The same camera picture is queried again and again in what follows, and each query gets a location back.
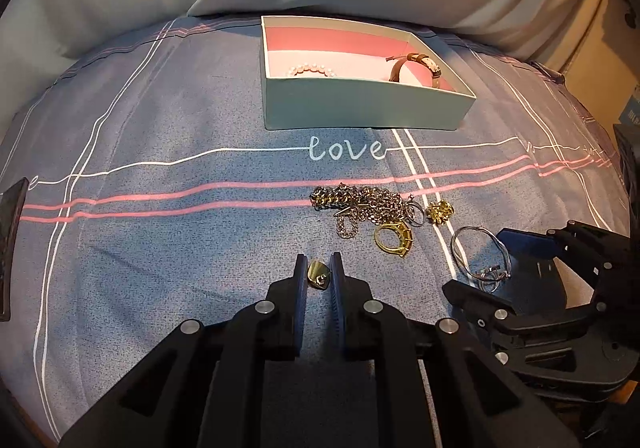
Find gold cluster brooch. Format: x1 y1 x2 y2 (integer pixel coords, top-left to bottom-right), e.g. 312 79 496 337
424 200 454 226

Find blue plaid bed sheet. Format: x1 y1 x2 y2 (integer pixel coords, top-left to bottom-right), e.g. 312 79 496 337
1 18 629 442

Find small gold square earring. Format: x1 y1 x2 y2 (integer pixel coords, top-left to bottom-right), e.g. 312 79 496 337
307 260 331 291

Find brown strap wristwatch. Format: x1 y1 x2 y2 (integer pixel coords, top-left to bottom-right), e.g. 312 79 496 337
385 52 442 89

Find black smartphone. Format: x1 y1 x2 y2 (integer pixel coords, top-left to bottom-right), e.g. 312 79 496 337
0 177 29 321

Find gold ring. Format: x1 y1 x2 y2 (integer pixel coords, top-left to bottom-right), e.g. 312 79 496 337
373 221 416 259

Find dark metal chain necklace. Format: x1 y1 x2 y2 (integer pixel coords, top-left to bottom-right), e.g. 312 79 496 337
308 181 428 240

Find white pearl bracelet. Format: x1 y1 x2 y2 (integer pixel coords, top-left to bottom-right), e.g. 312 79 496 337
288 62 338 79

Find thin silver bangle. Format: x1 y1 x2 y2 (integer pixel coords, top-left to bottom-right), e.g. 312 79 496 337
449 226 513 294

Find open grey pink box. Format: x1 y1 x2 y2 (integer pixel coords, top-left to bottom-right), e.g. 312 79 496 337
262 15 476 131

